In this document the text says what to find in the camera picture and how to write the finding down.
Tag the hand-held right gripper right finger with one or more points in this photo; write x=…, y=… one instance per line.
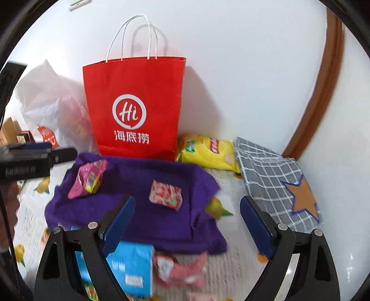
x=255, y=228

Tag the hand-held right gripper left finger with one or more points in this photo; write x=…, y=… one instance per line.
x=121, y=222

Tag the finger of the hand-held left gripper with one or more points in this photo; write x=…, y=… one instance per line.
x=36, y=146
x=65, y=156

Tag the person's left hand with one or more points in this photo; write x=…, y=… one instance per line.
x=8, y=208

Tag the red edged book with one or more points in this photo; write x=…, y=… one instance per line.
x=26, y=136

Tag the magenta snack packet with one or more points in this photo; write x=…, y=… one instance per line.
x=86, y=179

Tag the purple towel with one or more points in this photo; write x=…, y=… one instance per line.
x=162, y=225

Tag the blue tissue pack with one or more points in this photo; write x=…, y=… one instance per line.
x=133, y=266

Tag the white plastic bag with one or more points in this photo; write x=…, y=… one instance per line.
x=43, y=95

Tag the white red strawberry packet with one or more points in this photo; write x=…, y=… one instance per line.
x=164, y=195

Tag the grey checked star cloth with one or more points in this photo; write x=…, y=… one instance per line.
x=268, y=176

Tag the pink cookie snack packet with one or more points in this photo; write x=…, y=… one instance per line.
x=179, y=272

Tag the red paper bag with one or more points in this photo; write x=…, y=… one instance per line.
x=135, y=115

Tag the pale pink snack packet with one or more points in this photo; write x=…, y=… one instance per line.
x=202, y=297

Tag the yellow chip bag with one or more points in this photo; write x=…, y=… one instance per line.
x=205, y=152

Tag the white wall fixture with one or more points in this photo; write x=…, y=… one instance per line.
x=78, y=4

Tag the brown wooden door frame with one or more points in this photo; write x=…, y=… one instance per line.
x=329, y=72

